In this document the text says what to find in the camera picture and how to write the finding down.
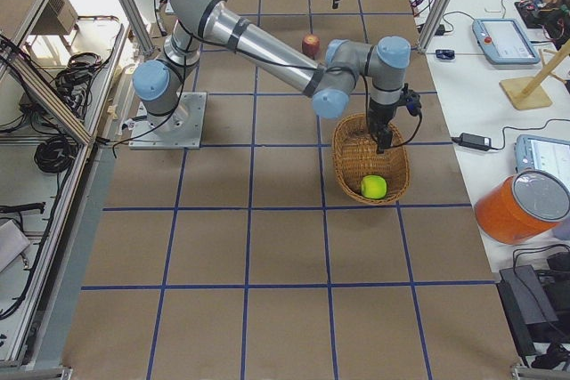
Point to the red apple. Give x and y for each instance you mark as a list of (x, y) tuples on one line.
[(311, 45)]

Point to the black power adapter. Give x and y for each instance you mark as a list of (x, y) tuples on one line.
[(473, 141)]

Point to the wicker basket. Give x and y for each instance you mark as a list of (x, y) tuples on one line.
[(355, 156)]

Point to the green apple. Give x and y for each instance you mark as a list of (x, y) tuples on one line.
[(373, 187)]

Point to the teach pendant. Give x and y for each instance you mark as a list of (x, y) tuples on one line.
[(542, 153), (504, 42)]

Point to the aluminium frame post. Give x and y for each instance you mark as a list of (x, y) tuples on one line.
[(438, 2)]

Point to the black equipment box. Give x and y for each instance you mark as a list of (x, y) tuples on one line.
[(536, 304)]

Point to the wooden stand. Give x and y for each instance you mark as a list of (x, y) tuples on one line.
[(526, 93)]

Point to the aluminium side frame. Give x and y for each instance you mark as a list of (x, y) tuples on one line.
[(42, 287)]

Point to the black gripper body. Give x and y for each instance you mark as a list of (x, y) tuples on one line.
[(379, 119)]

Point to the orange bucket with lid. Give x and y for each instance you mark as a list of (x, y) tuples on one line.
[(526, 204)]

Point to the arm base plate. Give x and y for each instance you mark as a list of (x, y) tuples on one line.
[(182, 131)]

